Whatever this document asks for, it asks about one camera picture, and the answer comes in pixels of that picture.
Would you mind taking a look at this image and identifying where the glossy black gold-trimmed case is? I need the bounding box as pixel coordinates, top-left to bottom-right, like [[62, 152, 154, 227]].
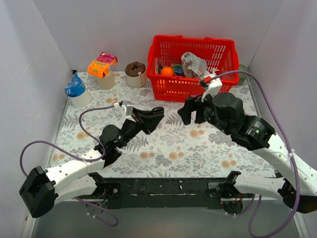
[[151, 107, 164, 114]]

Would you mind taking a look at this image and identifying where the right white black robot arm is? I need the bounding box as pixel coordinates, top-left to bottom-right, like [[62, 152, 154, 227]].
[[178, 92, 317, 214]]

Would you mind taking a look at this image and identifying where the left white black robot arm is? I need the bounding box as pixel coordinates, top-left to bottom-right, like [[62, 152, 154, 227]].
[[19, 102, 164, 218]]

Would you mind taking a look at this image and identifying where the floral patterned table mat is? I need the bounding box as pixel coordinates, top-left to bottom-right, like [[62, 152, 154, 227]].
[[49, 72, 274, 178]]

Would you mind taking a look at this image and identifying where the white pump bottle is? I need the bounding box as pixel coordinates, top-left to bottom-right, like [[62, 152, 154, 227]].
[[199, 68, 219, 80]]

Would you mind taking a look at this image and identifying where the green blue packet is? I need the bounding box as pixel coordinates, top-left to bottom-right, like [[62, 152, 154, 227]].
[[172, 63, 184, 76]]

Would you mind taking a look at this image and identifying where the orange fruit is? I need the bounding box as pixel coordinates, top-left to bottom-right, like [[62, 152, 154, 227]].
[[160, 66, 174, 76]]

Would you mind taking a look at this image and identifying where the red plastic shopping basket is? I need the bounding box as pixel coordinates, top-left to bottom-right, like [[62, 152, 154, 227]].
[[147, 35, 239, 102]]

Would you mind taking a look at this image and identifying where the brown topped paper cup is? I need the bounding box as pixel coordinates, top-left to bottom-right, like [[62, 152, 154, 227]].
[[125, 61, 147, 88]]

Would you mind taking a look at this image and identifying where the green ball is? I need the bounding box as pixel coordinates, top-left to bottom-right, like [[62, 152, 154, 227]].
[[238, 64, 248, 85]]

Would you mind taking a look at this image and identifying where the beige cup under snack box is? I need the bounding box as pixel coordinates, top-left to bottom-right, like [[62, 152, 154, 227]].
[[97, 70, 115, 90]]

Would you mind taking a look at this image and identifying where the white cup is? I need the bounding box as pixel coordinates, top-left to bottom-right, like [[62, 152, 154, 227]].
[[68, 89, 91, 108]]

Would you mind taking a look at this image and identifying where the orange pink snack box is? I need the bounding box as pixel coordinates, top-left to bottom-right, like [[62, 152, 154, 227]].
[[87, 52, 118, 78]]

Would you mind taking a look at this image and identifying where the blue wrapper on white cup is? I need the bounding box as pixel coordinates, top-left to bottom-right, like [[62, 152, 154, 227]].
[[65, 73, 86, 98]]

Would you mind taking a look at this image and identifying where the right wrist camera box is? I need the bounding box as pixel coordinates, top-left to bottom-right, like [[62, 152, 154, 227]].
[[201, 75, 222, 102]]

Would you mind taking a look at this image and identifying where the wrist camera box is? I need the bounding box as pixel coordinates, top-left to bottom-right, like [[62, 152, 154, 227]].
[[113, 101, 135, 122], [201, 75, 222, 102]]

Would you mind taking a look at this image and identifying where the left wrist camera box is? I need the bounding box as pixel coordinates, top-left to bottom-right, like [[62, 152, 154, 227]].
[[113, 101, 135, 122]]

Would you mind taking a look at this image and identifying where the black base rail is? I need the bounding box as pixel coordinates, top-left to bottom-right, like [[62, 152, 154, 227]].
[[84, 177, 256, 210]]

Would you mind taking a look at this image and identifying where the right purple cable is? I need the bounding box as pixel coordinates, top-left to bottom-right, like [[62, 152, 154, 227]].
[[210, 70, 301, 238]]

